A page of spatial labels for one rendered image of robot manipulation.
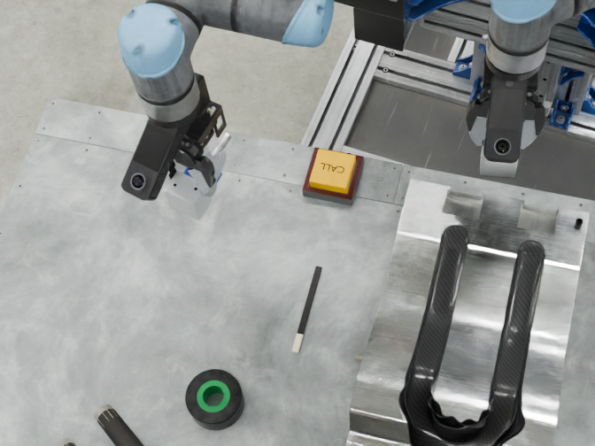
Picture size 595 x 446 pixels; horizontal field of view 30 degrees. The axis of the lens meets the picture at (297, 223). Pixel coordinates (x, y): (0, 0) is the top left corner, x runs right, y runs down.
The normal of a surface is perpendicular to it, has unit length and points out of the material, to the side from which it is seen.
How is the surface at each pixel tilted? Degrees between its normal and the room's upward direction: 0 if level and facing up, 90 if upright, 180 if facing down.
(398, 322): 22
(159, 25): 0
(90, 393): 0
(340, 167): 0
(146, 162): 29
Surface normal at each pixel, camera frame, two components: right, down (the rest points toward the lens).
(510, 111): -0.15, 0.08
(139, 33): -0.08, -0.44
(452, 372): 0.04, -0.77
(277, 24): -0.31, 0.58
